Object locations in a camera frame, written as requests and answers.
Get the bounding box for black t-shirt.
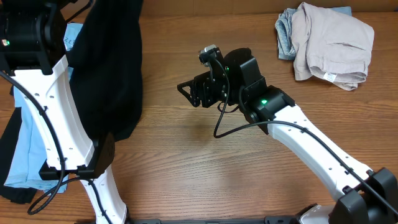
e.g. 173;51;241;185
67;0;143;141

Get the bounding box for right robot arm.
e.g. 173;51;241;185
177;45;397;223

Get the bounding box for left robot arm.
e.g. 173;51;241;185
1;1;129;223

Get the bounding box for grey-blue folded garment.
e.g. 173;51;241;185
274;6;353;61

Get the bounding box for beige folded pants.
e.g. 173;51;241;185
291;2;375;91

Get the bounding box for light blue printed t-shirt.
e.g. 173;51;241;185
3;22;84;194

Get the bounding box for black garment under pile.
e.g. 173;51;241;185
1;86;37;204

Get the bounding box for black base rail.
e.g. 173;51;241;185
126;215;300;224

